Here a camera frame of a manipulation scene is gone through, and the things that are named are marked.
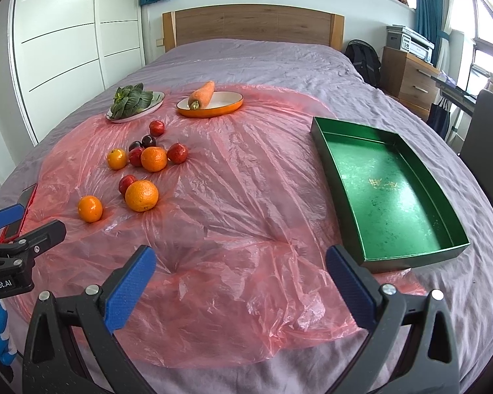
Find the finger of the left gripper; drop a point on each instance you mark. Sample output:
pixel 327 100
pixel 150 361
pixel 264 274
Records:
pixel 19 253
pixel 11 214

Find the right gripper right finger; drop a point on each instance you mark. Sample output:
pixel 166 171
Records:
pixel 429 359

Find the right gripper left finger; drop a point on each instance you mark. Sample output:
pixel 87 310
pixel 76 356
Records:
pixel 53 361

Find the small orange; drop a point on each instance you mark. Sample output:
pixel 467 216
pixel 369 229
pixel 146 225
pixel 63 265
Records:
pixel 116 159
pixel 90 209

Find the large orange front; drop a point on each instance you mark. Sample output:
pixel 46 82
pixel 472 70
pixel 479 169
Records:
pixel 141 196

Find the dark plum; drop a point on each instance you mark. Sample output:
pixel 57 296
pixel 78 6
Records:
pixel 135 144
pixel 148 141

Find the orange cluster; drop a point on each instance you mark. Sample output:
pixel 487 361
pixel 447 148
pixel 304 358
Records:
pixel 153 159

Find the red plum top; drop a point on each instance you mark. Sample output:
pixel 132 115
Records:
pixel 156 128

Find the red black phone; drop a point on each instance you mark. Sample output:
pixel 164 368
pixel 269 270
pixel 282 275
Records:
pixel 12 231

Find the grey bed sheet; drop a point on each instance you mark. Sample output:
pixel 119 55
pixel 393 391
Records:
pixel 327 75

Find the green metal tray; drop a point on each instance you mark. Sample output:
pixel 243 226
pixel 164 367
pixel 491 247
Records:
pixel 392 213

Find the bok choy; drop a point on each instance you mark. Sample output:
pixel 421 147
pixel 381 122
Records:
pixel 129 101

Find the white plate green rim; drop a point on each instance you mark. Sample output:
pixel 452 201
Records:
pixel 157 101

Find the white wardrobe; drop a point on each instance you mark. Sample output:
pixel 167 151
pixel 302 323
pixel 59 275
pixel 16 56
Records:
pixel 66 52

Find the pink plastic sheet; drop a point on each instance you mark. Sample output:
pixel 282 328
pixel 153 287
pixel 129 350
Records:
pixel 239 232

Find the grey office chair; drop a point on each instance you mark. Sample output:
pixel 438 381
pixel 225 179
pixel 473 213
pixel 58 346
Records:
pixel 477 149

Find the carrot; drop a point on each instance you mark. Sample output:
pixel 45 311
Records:
pixel 201 97

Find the navy tote bag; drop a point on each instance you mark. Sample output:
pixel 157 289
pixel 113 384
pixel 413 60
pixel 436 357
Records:
pixel 440 116

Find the orange oval dish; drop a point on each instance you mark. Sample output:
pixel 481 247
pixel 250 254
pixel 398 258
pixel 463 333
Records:
pixel 222 103

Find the wooden headboard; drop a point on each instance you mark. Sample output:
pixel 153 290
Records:
pixel 273 23

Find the desk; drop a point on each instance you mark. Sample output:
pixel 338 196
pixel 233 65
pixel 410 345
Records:
pixel 450 91

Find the wooden drawer cabinet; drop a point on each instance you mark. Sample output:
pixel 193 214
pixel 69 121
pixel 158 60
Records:
pixel 410 80

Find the black backpack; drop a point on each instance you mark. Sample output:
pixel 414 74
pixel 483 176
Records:
pixel 365 60

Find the printer on cabinet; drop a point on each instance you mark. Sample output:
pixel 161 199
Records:
pixel 405 39

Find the teal curtain right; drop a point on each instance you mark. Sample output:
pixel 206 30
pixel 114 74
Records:
pixel 430 22

